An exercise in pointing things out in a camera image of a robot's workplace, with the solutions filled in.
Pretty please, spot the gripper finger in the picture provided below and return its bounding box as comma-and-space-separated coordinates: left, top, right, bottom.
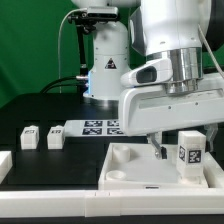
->
147, 133, 167, 160
204, 123, 218, 152

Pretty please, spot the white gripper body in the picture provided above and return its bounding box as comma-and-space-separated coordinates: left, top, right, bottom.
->
118, 59, 224, 136

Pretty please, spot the white square tabletop part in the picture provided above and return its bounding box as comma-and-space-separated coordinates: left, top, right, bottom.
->
98, 143, 208, 190

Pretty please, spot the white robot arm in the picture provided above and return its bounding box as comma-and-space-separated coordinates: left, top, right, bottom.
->
71, 0, 224, 159

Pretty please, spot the white right fence piece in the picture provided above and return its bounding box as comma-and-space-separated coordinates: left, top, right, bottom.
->
204, 152, 224, 189

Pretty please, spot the white fence piece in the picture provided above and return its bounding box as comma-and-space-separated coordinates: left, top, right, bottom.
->
0, 151, 13, 184
204, 152, 224, 189

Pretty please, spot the white marker sheet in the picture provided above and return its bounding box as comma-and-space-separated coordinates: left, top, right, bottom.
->
64, 119, 123, 137

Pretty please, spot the white left fence piece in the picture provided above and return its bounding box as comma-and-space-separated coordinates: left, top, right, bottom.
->
0, 151, 13, 184

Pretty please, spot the white front fence wall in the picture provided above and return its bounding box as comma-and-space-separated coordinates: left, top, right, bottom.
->
0, 188, 224, 218

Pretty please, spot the black cables bundle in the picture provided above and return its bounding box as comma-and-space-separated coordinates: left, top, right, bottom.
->
40, 75, 90, 94

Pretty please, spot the white cable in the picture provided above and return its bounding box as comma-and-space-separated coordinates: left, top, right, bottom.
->
57, 8, 84, 94

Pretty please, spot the black camera on stand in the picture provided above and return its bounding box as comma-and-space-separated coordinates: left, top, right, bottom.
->
68, 6, 119, 35

